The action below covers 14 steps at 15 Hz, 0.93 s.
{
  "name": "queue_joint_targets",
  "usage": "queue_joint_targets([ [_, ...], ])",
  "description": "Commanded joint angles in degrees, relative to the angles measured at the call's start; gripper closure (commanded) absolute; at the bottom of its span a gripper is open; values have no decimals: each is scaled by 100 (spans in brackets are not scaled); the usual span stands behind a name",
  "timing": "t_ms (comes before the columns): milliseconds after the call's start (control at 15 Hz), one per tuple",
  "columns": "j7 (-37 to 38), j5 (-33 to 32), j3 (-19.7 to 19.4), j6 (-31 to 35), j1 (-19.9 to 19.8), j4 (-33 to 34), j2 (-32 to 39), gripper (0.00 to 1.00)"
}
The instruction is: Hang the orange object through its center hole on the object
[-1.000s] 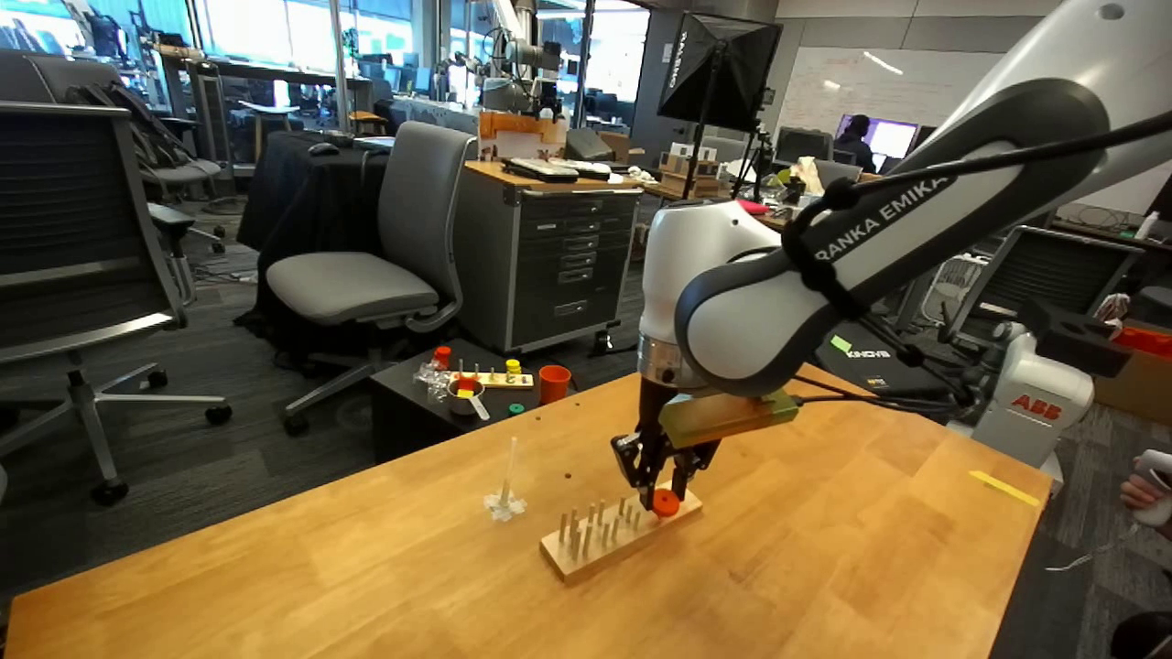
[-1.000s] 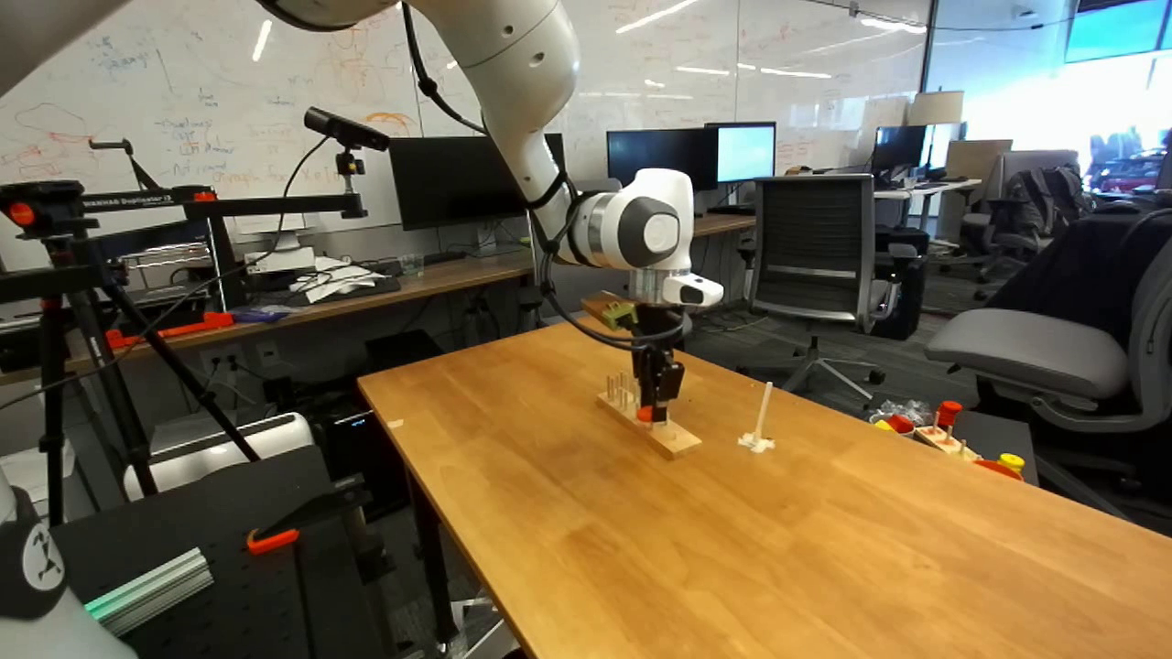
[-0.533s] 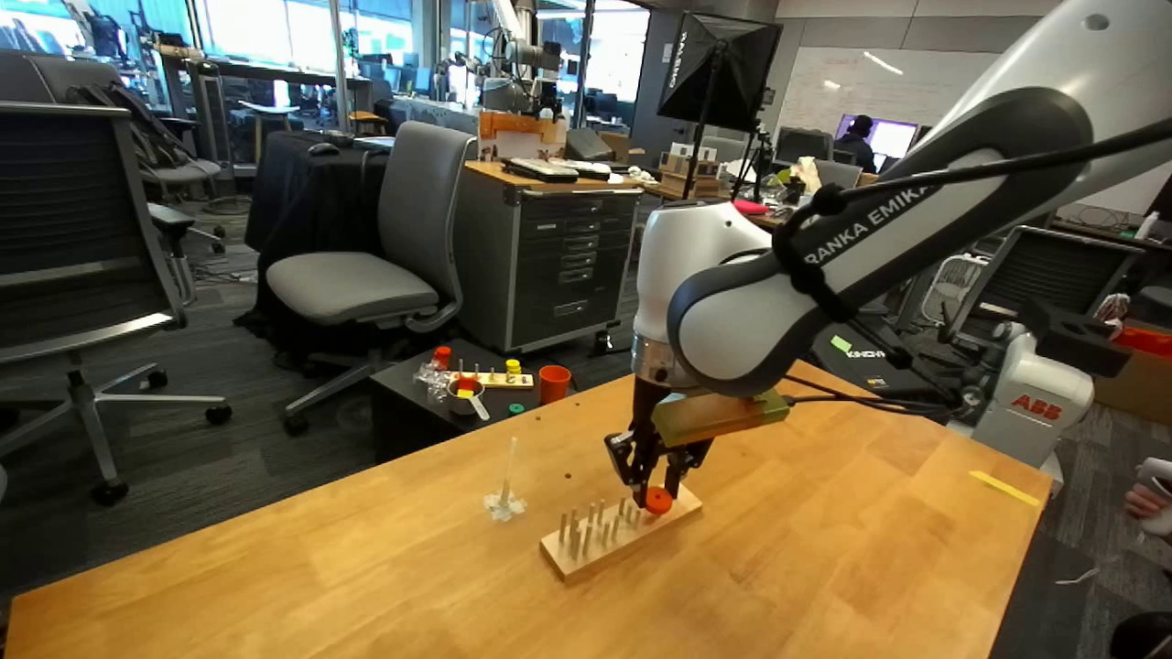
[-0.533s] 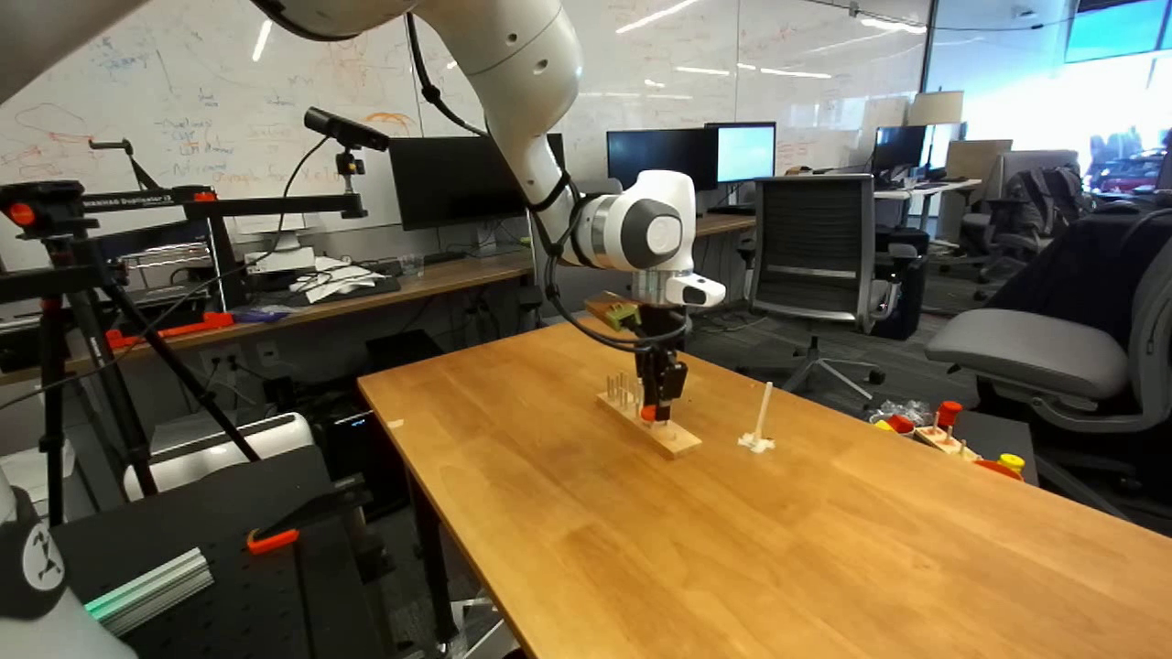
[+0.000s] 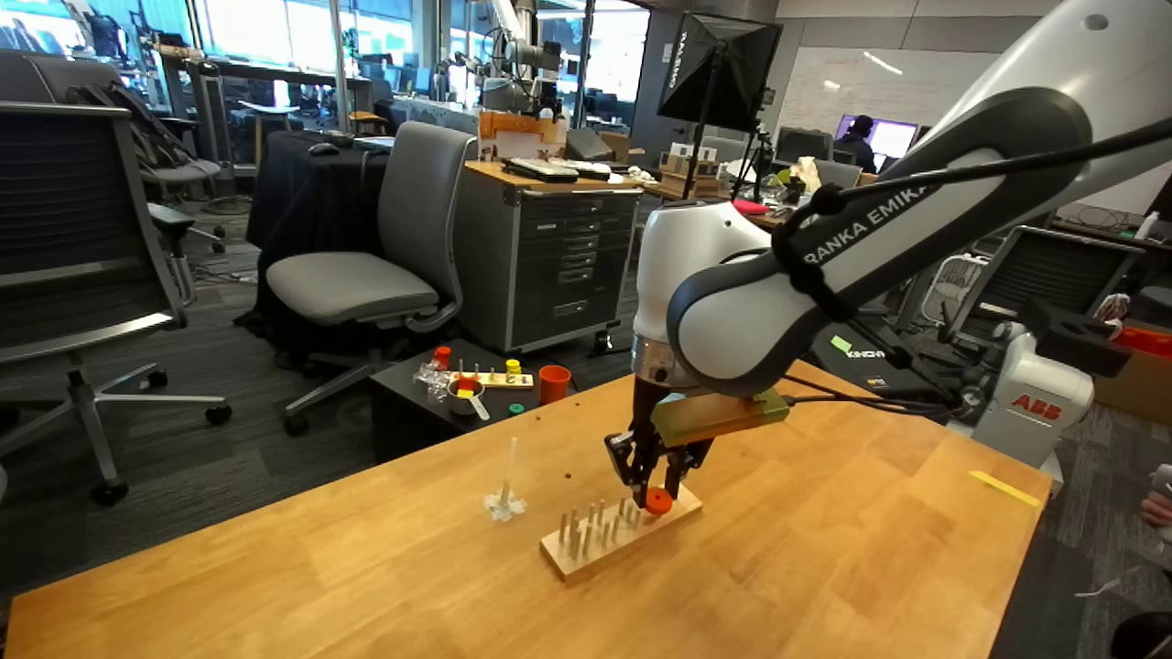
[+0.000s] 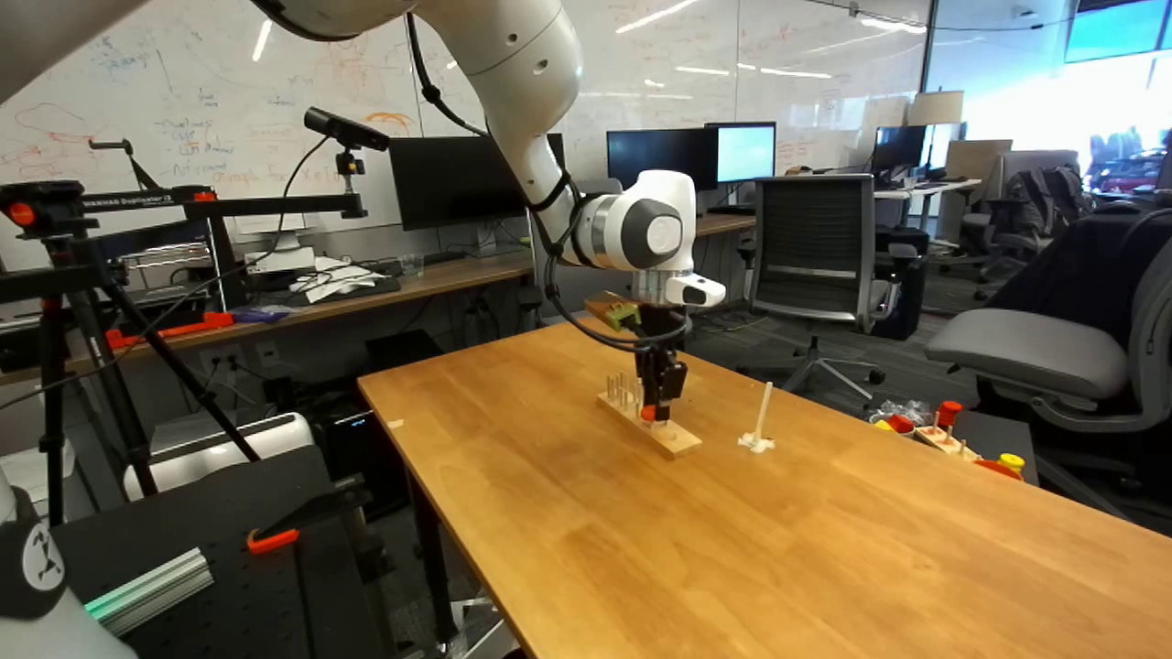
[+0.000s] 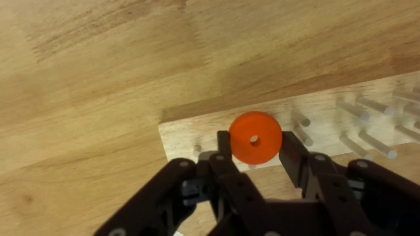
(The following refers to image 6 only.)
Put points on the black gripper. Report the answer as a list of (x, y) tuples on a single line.
[(664, 336)]

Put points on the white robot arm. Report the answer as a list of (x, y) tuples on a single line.
[(526, 61)]

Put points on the wooden block base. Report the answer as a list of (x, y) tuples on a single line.
[(670, 435)]

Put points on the tall clear peg stand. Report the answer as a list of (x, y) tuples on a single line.
[(760, 427)]

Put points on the black mesh office chair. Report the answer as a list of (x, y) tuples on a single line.
[(815, 250)]

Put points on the black monitor with dark screen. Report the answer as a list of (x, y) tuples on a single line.
[(654, 153)]

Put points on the monitor with lit screen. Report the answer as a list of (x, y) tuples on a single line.
[(743, 155)]

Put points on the long wooden desk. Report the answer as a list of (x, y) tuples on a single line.
[(404, 287)]

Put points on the red and yellow toy pile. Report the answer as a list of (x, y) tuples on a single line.
[(941, 431)]

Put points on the black table leg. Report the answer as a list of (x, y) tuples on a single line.
[(434, 563)]

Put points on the large dark monitor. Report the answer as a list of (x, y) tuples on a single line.
[(443, 183)]

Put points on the distant white desk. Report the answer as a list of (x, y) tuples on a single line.
[(929, 192)]

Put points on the small distant monitor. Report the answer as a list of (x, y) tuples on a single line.
[(899, 148)]

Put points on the white papers pile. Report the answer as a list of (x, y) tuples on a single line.
[(318, 280)]

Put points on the grey chair with black jacket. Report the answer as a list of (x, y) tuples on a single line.
[(1049, 353)]

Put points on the distant dark office chair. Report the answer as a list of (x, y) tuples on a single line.
[(1030, 208)]

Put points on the black cart top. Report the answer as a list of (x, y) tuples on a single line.
[(233, 572)]

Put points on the orange bar clamp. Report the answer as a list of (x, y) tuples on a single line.
[(168, 330)]

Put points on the aluminium extrusion bar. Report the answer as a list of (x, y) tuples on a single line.
[(146, 591)]

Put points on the black tripod with orange knobs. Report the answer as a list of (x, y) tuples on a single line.
[(73, 316)]

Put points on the black camera on boom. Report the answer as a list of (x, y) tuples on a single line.
[(345, 129)]

